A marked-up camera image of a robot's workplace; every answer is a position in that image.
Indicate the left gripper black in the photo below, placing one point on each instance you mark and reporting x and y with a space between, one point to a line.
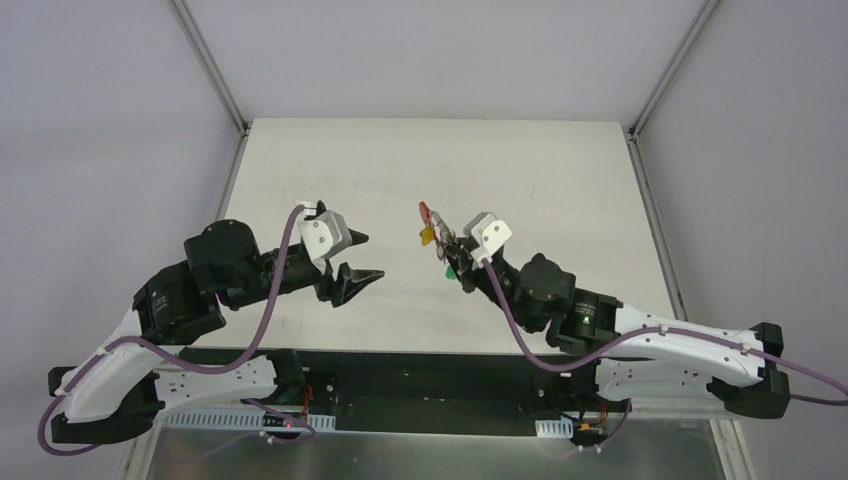
333 279

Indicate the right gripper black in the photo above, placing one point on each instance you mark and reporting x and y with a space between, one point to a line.
466 263

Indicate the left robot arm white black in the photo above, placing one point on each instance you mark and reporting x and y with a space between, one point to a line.
137 377

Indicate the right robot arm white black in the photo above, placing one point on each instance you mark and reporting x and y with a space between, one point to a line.
623 352

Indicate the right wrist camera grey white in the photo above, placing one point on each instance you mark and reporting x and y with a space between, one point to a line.
489 235

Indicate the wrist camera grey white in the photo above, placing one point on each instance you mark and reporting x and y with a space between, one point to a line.
323 234
489 235

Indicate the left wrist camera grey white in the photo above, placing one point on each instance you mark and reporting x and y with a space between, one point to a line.
323 234

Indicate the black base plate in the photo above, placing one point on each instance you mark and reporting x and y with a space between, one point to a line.
437 393

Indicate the right white cable duct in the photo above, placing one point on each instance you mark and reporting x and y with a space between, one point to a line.
562 428

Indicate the white cable duct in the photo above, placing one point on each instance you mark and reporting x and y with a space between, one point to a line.
562 428
236 419

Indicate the left white cable duct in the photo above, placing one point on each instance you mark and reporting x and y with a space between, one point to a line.
236 419

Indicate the left aluminium frame rail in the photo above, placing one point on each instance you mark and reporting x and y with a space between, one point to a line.
200 48

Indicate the aluminium frame rail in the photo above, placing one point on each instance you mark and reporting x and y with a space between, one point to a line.
200 48
674 67

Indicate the right aluminium frame rail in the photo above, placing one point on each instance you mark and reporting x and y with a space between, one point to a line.
674 67

